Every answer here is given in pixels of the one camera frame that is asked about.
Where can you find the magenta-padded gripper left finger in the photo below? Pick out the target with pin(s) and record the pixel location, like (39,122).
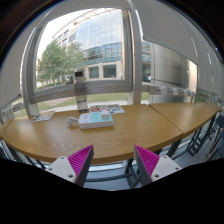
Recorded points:
(63,168)

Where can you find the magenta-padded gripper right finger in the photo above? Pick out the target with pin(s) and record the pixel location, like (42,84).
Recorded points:
(163,166)

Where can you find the white and mint power strip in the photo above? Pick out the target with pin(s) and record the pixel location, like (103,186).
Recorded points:
(91,121)

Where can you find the small colourful sticker sheet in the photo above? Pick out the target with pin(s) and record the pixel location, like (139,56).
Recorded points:
(42,116)

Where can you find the dark chair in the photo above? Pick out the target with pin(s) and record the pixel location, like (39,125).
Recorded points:
(218,133)

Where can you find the large colourful sticker sheet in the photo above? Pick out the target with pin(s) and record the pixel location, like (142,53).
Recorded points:
(108,109)

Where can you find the clear drink bottle, dark cap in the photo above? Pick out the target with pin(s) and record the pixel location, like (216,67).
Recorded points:
(80,93)

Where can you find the green tree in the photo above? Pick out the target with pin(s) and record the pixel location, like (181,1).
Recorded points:
(55,61)

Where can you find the glass office building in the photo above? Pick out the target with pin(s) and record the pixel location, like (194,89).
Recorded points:
(100,40)

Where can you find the grey wall outlet rail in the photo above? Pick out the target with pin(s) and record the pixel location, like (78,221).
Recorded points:
(166,90)
(10,111)

